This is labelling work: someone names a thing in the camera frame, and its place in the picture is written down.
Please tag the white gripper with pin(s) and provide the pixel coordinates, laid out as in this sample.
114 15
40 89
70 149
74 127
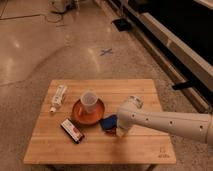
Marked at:
121 131

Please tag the dark red pepper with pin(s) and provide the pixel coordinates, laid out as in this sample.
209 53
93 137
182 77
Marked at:
111 131

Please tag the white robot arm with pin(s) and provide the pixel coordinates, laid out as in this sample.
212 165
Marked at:
198 127

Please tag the orange ceramic plate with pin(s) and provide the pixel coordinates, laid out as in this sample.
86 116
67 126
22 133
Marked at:
81 116

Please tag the translucent plastic cup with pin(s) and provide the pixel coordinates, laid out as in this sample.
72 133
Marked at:
89 100

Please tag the red black snack bar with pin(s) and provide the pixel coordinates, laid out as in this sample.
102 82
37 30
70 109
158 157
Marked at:
72 130

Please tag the wooden table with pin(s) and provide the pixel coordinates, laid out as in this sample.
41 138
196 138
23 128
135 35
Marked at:
49 144

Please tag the clear plastic bottle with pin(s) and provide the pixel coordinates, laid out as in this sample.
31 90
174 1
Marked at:
58 98

